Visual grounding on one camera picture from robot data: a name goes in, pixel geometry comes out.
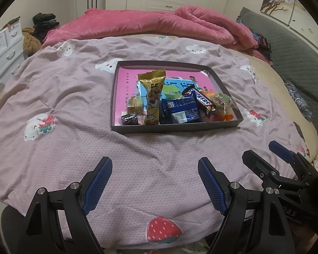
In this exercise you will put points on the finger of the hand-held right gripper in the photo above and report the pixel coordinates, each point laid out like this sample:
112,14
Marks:
281,150
257,164

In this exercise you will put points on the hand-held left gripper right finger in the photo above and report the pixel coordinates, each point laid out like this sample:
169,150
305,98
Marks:
212,187

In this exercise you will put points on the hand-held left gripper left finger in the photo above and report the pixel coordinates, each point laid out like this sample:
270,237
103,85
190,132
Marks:
98,185

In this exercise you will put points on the orange snack packet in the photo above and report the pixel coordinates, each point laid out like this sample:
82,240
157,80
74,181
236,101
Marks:
226,116

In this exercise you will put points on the dark shallow cardboard box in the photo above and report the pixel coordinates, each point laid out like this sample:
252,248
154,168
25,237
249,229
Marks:
175,127

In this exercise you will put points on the clear packet with green label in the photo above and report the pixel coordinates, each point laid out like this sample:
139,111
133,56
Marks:
224,99

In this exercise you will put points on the small dark brown candy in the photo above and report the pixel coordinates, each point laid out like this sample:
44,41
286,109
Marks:
129,119

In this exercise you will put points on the blue cookie packet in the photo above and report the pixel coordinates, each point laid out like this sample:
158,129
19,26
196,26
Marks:
180,111

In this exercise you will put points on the brown chocolate bar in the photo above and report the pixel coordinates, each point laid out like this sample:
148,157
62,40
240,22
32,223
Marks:
201,99

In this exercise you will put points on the small gold candy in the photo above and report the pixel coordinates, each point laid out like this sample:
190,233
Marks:
135,105

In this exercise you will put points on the yellow cartoon snack packet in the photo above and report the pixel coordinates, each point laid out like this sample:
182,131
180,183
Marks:
152,98

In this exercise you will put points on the green candy packet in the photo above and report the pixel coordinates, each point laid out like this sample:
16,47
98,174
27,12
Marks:
172,91

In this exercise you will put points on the pink cartoon print bedsheet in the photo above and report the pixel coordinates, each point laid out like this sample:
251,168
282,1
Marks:
69,150

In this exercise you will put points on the beige bed sheet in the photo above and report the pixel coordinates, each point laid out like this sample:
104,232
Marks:
275,98

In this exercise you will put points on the dark patterned cloth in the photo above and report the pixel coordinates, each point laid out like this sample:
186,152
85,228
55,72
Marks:
299,100

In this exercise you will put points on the grey padded headboard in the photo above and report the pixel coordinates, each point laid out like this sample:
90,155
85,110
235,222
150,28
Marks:
294,53

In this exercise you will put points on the dark patterned clothes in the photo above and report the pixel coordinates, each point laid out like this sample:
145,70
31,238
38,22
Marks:
262,42

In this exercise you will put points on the brown knitted plush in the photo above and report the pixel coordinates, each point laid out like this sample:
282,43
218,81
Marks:
30,42

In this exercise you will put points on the white drawer cabinet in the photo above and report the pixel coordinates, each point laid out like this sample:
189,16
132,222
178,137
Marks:
5,47

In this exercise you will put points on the pink quilt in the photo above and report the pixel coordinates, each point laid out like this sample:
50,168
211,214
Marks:
148,21

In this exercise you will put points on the dark clothes pile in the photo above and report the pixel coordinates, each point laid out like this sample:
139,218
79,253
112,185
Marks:
45,21

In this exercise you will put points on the tree wall painting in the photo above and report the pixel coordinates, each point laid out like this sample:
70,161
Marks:
278,0

